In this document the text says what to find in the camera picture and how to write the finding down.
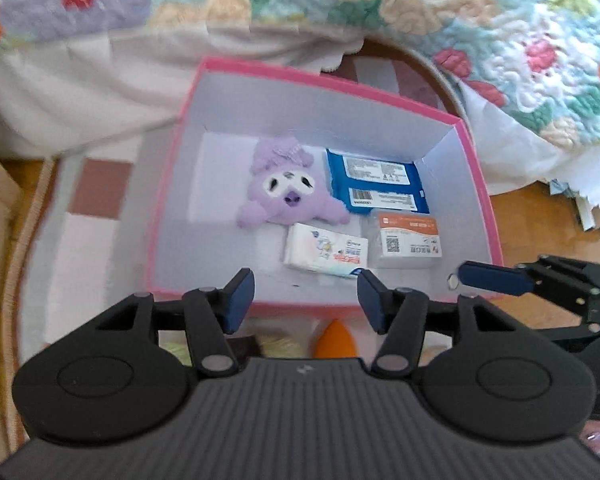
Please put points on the white bed skirt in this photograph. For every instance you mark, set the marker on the white bed skirt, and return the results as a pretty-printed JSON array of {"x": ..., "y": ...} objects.
[{"x": 60, "y": 96}]

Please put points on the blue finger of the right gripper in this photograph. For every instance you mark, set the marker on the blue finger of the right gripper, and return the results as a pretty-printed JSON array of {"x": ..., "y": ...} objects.
[{"x": 507, "y": 281}]

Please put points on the purple plush toy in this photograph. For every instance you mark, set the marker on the purple plush toy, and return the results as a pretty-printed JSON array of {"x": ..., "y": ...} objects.
[{"x": 286, "y": 188}]

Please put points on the green yarn ball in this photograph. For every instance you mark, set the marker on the green yarn ball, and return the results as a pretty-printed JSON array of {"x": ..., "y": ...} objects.
[{"x": 271, "y": 346}]

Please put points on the orange makeup sponge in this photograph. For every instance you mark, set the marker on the orange makeup sponge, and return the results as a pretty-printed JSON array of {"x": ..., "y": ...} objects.
[{"x": 334, "y": 342}]

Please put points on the checkered floor rug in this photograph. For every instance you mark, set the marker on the checkered floor rug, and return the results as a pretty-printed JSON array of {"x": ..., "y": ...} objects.
[{"x": 158, "y": 209}]

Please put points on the clear box orange label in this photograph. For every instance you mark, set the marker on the clear box orange label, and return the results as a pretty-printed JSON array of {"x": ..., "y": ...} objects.
[{"x": 401, "y": 240}]

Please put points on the white tissue pack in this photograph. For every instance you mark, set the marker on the white tissue pack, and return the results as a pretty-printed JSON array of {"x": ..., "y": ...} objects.
[{"x": 317, "y": 250}]

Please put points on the blue wet wipes pack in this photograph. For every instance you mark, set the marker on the blue wet wipes pack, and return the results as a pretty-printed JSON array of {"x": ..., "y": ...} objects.
[{"x": 364, "y": 184}]

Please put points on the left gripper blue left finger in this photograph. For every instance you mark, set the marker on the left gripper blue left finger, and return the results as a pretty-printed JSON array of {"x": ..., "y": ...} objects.
[{"x": 210, "y": 314}]

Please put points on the paper scraps under bed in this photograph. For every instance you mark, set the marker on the paper scraps under bed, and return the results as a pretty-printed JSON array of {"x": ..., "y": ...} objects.
[{"x": 588, "y": 214}]

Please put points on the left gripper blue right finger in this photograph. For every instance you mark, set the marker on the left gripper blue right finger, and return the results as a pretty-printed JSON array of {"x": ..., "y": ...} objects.
[{"x": 398, "y": 314}]

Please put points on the floral quilt bedspread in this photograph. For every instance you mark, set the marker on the floral quilt bedspread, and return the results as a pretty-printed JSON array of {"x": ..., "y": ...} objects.
[{"x": 538, "y": 60}]

